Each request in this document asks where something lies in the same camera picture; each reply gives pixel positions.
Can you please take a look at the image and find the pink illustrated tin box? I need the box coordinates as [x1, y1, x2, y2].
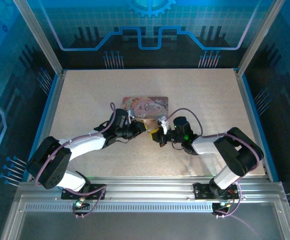
[121, 96, 170, 129]

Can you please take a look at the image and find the grey metal panel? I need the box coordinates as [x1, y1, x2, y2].
[16, 201, 284, 240]

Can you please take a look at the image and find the aluminium slotted base rail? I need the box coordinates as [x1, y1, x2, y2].
[17, 176, 286, 213]

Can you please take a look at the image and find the aluminium side rail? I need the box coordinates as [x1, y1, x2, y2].
[26, 70, 67, 181]
[234, 69, 273, 181]

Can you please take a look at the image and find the aluminium frame post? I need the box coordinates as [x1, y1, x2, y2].
[236, 0, 284, 76]
[13, 0, 66, 76]

